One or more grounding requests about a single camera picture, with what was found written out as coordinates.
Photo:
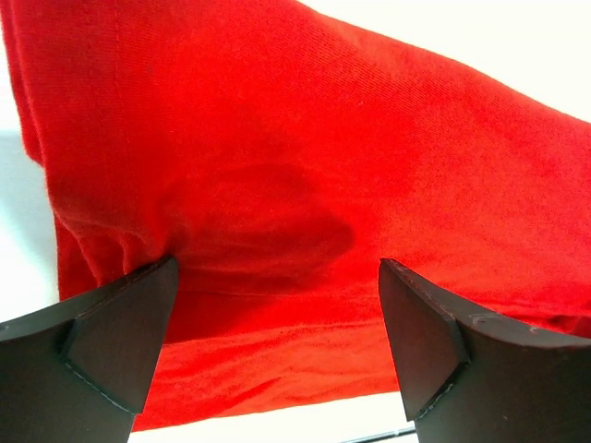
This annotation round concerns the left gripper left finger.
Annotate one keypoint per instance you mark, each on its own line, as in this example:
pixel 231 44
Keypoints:
pixel 81 370

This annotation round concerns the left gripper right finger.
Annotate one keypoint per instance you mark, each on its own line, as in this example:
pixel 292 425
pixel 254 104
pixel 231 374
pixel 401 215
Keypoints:
pixel 469 374

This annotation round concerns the red t-shirt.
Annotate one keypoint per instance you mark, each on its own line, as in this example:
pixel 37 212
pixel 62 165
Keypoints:
pixel 279 154

